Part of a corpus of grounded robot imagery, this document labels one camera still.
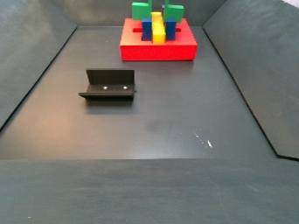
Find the left blue block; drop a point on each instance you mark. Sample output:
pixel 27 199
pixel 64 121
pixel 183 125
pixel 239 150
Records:
pixel 147 29

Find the green bridge-shaped block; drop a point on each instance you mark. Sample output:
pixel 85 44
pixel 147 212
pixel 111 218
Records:
pixel 173 11

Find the yellow long bar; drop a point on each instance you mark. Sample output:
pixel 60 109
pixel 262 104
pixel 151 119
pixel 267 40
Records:
pixel 158 27

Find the red base board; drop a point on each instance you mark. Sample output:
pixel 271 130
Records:
pixel 138 50

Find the right blue block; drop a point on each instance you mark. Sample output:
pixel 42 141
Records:
pixel 170 27

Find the blue block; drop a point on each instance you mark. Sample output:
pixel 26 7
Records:
pixel 170 27
pixel 147 29

